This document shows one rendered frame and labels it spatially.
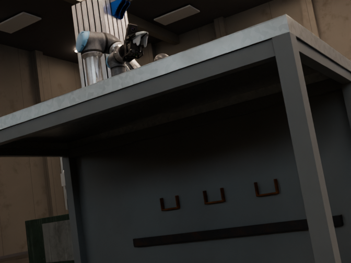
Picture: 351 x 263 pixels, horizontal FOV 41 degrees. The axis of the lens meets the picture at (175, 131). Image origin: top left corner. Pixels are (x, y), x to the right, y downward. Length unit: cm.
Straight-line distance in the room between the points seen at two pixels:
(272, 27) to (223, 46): 12
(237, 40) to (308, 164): 32
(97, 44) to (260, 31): 162
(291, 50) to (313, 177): 27
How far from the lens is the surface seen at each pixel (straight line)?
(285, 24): 105
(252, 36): 107
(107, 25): 295
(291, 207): 165
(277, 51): 104
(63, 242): 688
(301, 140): 100
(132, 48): 217
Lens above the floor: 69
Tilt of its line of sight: 9 degrees up
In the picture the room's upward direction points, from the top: 9 degrees counter-clockwise
